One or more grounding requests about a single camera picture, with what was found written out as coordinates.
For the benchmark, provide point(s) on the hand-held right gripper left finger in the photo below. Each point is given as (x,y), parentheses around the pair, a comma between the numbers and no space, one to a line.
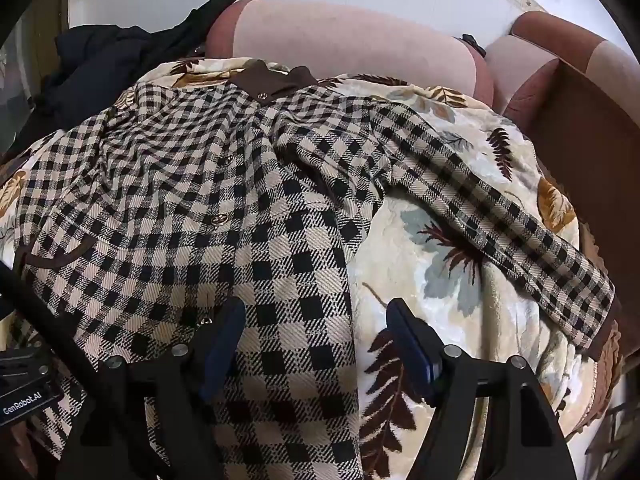
(225,342)

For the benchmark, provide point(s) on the small black object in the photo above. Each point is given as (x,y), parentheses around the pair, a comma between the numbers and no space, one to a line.
(474,44)

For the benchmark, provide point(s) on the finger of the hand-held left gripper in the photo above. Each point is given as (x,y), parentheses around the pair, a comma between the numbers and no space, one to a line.
(45,312)

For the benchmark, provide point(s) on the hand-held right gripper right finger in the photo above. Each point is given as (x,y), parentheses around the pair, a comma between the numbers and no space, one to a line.
(410,342)

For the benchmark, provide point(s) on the black beige checked coat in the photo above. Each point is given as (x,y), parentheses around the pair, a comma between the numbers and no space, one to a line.
(280,240)

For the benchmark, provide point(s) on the pink brown sofa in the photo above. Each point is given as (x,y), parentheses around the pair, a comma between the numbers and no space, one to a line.
(350,45)

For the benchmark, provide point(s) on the leaf print blanket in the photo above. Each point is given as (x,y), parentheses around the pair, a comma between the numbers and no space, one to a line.
(425,285)

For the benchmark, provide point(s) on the pile of dark clothes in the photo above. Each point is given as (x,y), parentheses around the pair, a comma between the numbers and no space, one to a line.
(100,60)

